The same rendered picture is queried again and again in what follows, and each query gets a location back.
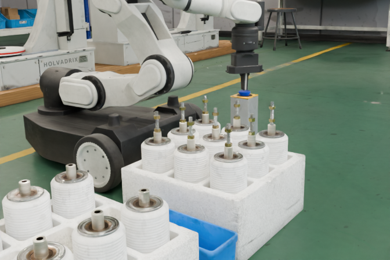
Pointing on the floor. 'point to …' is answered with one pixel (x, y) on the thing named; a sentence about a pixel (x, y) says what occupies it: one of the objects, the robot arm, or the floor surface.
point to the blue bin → (208, 237)
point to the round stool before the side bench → (284, 26)
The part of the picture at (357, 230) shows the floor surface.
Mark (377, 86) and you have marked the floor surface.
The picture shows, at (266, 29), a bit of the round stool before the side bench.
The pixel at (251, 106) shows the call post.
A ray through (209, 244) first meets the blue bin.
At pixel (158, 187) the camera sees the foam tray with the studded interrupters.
